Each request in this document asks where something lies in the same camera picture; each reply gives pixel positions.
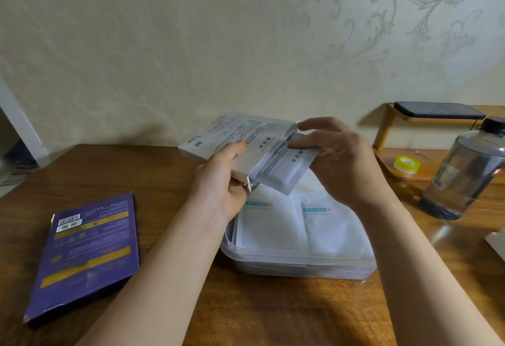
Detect white bookshelf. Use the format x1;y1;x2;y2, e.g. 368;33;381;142
0;77;50;169

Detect stack of white boxes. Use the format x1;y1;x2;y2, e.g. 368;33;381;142
484;229;505;262

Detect black smartphone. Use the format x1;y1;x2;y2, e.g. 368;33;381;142
393;101;487;120

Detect clear bottle with black cap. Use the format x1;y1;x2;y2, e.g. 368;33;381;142
418;117;505;221

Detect clear plastic container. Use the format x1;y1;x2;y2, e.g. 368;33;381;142
219;183;378;281

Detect purple box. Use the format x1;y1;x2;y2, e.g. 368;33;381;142
23;192;140;325

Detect white papers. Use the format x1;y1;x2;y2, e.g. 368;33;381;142
0;168;28;187

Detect person's right forearm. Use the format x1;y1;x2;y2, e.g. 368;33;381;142
355;195;504;346

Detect person's left forearm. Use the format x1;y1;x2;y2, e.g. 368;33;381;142
77;199;237;346

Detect dark blue bundle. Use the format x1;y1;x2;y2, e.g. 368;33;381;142
4;140;38;169

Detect white box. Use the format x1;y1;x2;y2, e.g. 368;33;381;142
177;112;299;192

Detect person's right hand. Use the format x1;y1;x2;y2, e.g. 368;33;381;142
287;117;399;213

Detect small wooden desk shelf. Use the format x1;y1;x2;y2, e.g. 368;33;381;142
372;103;505;184

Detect person's left hand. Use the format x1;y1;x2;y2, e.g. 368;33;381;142
189;140;254;225

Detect yellow tape roll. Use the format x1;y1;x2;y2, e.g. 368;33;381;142
393;155;421;175

